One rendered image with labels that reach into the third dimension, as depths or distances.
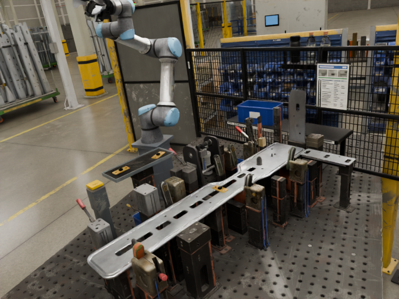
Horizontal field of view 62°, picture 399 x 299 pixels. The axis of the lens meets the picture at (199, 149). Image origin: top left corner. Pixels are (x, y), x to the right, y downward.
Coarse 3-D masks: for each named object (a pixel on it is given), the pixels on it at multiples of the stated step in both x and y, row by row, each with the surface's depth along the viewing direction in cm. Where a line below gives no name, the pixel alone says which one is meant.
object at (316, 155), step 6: (306, 150) 200; (312, 150) 199; (306, 156) 193; (312, 156) 191; (318, 156) 190; (324, 156) 190; (330, 156) 189; (336, 156) 188; (342, 156) 187; (330, 162) 183; (336, 162) 181; (342, 162) 180
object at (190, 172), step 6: (186, 168) 177; (192, 168) 177; (186, 174) 174; (192, 174) 175; (186, 180) 176; (192, 180) 176; (186, 186) 178; (192, 186) 177; (186, 192) 181; (192, 192) 180; (198, 204) 186
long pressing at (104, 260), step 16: (272, 144) 213; (272, 160) 192; (256, 176) 177; (208, 192) 167; (224, 192) 165; (176, 208) 157; (208, 208) 154; (144, 224) 148; (160, 224) 147; (176, 224) 145; (128, 240) 139; (144, 240) 137; (160, 240) 136; (96, 256) 132; (112, 256) 130; (128, 256) 129; (112, 272) 122
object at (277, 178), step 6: (276, 180) 173; (282, 180) 172; (276, 186) 175; (282, 186) 172; (276, 192) 176; (282, 192) 174; (276, 198) 178; (282, 198) 175; (276, 204) 180; (282, 204) 178; (276, 210) 181; (282, 210) 179; (276, 216) 182; (282, 216) 180; (276, 222) 184; (282, 222) 181; (288, 222) 185
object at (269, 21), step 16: (256, 0) 796; (272, 0) 780; (288, 0) 766; (304, 0) 751; (320, 0) 737; (256, 16) 810; (272, 16) 792; (288, 16) 780; (304, 16) 764; (320, 16) 749; (256, 32) 826; (272, 32) 809; (288, 32) 793
